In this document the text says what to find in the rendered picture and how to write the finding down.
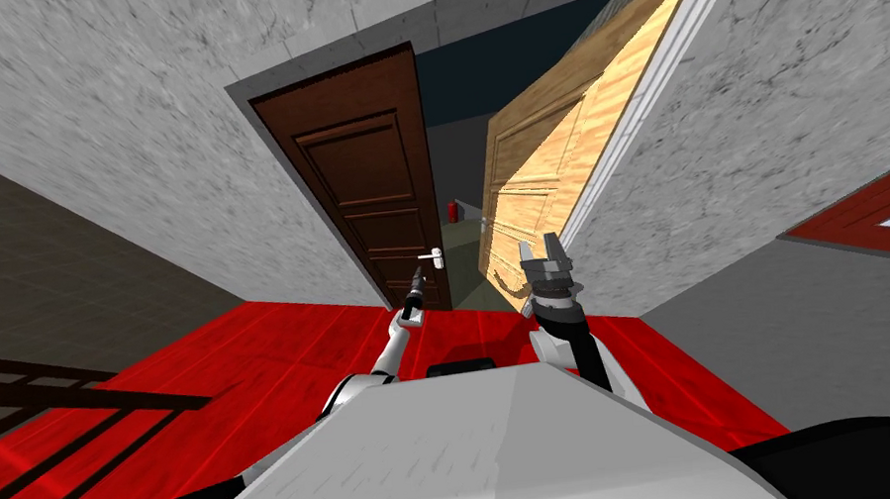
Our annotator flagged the dark brown door leaf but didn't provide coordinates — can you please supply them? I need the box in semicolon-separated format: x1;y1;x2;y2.
245;39;455;327

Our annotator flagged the black bar frame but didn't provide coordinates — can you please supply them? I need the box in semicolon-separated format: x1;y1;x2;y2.
0;330;223;499

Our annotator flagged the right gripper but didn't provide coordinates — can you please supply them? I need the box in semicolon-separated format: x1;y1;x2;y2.
516;229;579;296

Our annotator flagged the red framed window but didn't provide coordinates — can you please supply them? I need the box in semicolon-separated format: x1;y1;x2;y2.
773;146;890;281

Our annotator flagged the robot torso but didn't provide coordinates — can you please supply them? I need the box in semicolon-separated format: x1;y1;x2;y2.
159;334;793;499

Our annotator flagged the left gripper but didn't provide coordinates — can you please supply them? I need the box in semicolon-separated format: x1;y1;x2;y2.
398;265;431;324

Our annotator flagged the light wooden door leaf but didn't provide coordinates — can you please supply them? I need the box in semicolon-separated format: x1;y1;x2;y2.
456;0;739;317

